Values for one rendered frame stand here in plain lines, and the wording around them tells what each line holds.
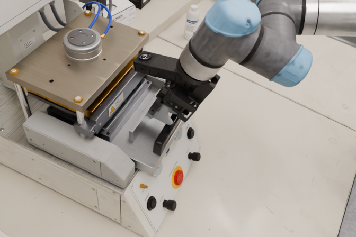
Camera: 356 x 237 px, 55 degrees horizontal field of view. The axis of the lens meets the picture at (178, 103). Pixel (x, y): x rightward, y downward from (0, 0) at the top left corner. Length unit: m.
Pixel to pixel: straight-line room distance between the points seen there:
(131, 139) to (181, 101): 0.16
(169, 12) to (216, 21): 0.98
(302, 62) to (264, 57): 0.07
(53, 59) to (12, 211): 0.41
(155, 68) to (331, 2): 0.34
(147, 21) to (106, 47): 0.66
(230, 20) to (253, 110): 0.71
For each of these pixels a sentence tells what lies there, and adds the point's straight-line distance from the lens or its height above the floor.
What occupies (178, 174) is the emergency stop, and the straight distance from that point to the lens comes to 0.93.
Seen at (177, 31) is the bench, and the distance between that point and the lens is 1.47.
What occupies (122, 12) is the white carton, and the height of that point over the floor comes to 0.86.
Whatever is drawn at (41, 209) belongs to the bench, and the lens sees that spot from 0.96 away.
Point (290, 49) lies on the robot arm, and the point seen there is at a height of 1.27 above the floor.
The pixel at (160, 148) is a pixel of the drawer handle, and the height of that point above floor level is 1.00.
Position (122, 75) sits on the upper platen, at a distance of 0.79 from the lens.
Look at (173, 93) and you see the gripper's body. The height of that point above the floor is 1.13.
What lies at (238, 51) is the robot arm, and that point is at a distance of 0.55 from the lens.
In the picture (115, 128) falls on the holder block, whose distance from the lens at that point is 0.77.
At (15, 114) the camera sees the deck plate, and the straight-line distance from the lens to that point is 0.92.
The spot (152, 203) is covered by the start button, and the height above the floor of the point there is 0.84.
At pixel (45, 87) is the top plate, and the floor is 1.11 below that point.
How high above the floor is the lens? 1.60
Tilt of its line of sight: 47 degrees down
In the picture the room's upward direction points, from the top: 9 degrees clockwise
